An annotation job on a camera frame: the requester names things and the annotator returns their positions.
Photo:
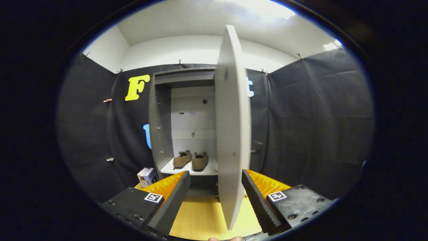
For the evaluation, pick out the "black backdrop cloth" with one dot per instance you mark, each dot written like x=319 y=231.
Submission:
x=317 y=134

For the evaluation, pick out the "small ceiling light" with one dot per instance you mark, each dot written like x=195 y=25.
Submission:
x=332 y=44

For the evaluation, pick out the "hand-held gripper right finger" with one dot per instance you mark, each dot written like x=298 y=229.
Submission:
x=257 y=201

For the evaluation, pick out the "grey shoe cabinet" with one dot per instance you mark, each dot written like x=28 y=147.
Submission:
x=160 y=127

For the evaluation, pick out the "blue book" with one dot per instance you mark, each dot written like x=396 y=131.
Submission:
x=151 y=176

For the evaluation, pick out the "brown fuzzy shoe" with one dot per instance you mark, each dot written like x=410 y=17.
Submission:
x=200 y=161
x=182 y=159

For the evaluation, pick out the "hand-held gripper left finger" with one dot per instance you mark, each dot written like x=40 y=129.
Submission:
x=175 y=197

